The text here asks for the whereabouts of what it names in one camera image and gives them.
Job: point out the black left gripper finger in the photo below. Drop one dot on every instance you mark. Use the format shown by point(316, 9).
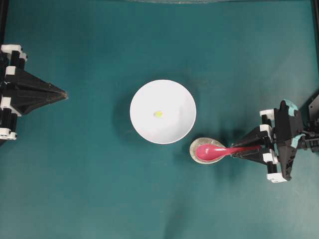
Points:
point(21, 78)
point(22, 102)

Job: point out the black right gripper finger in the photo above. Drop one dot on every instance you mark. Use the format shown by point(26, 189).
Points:
point(260, 135)
point(263, 155)

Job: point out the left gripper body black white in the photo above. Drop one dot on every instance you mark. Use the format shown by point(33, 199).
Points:
point(11, 57)

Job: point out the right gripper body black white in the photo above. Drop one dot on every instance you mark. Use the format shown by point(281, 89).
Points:
point(284, 155)

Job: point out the pink plastic spoon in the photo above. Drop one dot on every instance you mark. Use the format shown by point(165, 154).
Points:
point(211, 153)

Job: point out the yellow hexagonal prism block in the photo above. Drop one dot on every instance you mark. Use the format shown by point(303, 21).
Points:
point(158, 114)

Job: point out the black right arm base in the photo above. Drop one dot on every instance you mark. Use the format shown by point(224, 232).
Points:
point(314, 110)

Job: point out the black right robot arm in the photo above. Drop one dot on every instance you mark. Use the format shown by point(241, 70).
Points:
point(311, 138)

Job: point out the speckled ceramic spoon rest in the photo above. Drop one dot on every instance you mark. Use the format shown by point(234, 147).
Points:
point(199, 142)

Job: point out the white round bowl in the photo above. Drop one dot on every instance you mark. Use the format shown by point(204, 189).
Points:
point(178, 107)

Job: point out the green mat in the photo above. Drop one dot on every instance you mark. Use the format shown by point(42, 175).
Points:
point(79, 170)

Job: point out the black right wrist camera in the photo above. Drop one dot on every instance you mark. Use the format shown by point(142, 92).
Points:
point(288, 124)

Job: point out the black right frame rail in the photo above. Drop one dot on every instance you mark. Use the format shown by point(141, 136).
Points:
point(315, 16)

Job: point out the black frame rail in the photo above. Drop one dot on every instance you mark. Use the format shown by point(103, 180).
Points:
point(3, 18)
point(315, 16)

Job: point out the black left frame rail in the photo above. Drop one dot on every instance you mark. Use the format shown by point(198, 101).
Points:
point(3, 18)

